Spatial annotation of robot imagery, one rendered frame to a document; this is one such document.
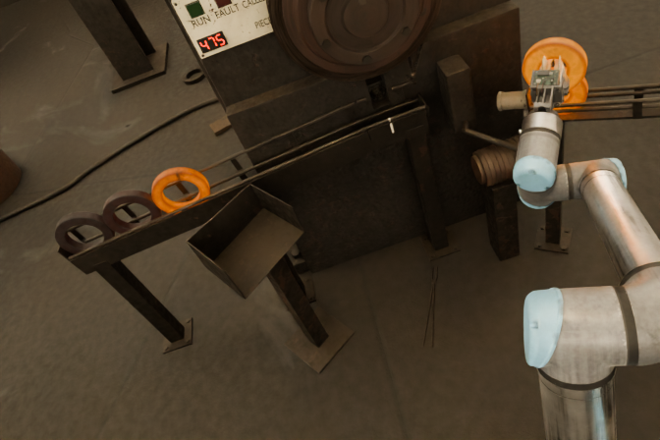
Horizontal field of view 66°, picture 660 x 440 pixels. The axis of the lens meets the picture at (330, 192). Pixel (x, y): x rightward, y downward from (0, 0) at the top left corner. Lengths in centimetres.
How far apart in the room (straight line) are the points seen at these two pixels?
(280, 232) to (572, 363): 97
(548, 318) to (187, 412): 159
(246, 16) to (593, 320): 116
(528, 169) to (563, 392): 52
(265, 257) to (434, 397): 74
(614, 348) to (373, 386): 118
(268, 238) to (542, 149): 82
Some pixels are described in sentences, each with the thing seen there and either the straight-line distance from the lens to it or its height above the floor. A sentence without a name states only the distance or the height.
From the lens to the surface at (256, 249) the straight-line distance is 158.
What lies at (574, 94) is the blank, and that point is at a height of 71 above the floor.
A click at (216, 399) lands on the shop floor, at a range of 212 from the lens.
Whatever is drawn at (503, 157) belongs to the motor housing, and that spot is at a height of 52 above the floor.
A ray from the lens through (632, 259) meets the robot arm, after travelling 99.
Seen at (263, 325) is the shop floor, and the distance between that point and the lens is 218.
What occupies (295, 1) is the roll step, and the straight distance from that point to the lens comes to 137.
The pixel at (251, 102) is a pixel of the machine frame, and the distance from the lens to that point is 166.
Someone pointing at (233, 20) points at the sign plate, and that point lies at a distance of 155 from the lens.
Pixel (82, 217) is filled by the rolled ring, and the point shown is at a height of 75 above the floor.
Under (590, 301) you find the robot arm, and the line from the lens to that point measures 85.
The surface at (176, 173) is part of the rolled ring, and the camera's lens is 170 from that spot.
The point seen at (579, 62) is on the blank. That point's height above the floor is 88.
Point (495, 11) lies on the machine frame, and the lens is 174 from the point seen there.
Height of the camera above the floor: 171
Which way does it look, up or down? 43 degrees down
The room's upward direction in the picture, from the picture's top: 23 degrees counter-clockwise
